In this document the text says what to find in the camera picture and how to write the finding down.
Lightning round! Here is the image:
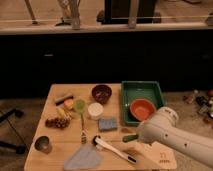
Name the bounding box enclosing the grey blue cloth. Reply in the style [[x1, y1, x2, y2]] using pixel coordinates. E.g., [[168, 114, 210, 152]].
[[63, 144, 103, 171]]

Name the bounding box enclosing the white round container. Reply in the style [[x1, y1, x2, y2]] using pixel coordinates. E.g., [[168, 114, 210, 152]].
[[88, 103, 103, 120]]

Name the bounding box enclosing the purple bowl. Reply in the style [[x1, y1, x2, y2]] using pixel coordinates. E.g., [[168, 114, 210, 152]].
[[92, 84, 112, 104]]

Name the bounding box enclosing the yellow corn toy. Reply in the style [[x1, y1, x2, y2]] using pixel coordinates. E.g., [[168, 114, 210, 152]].
[[56, 107, 71, 119]]

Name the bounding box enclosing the orange fruit toy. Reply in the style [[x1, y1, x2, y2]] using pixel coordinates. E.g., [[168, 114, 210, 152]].
[[64, 99, 74, 110]]

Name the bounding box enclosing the black chair base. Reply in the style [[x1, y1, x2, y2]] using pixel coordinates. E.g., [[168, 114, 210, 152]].
[[0, 107, 28, 155]]

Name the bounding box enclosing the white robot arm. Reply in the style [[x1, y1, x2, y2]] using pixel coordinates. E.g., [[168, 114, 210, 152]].
[[136, 107, 213, 169]]

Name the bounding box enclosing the blue sponge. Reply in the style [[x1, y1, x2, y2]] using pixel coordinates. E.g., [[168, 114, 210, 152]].
[[98, 118, 117, 131]]

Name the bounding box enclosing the orange bowl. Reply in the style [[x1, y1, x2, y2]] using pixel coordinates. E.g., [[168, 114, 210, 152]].
[[129, 99, 156, 121]]

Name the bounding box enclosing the metal cup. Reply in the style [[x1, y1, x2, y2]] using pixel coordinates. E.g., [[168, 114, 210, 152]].
[[34, 136, 52, 154]]

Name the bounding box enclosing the brown sushi toy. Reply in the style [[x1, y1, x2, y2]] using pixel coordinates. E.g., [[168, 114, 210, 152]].
[[54, 94, 74, 106]]

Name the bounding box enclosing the green pepper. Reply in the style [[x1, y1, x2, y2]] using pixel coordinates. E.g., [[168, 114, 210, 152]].
[[122, 134, 138, 143]]

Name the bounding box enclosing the green plastic tray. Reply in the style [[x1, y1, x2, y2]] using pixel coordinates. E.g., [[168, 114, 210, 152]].
[[121, 81, 165, 127]]

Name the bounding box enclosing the white handled brush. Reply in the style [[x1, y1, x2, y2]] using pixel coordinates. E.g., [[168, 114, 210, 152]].
[[92, 136, 136, 164]]

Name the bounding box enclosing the bunch of dark grapes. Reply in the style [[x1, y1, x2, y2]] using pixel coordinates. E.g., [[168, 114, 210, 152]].
[[45, 117, 70, 129]]

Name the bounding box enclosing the green spatula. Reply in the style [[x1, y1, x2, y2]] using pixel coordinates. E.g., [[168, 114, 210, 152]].
[[73, 99, 87, 144]]

